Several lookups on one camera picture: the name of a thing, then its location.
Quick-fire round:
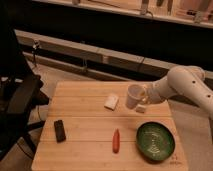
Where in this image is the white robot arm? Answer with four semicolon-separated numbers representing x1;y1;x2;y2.
139;65;213;120

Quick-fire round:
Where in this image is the white ceramic cup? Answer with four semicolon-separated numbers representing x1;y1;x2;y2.
126;84;145;109

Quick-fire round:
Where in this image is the green ceramic bowl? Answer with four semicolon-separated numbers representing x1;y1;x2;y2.
136;121;176;162

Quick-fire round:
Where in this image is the black chair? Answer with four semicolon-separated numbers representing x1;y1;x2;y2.
0;27;49;161

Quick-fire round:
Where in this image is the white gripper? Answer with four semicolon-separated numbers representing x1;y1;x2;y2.
143;83;160;104

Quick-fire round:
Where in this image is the small white bottle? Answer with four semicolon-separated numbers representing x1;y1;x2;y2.
135;104;146;113

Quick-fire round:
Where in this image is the black rectangular block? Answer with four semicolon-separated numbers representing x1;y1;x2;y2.
54;120;66;142

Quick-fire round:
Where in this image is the white rectangular block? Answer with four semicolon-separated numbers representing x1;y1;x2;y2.
104;94;119;110

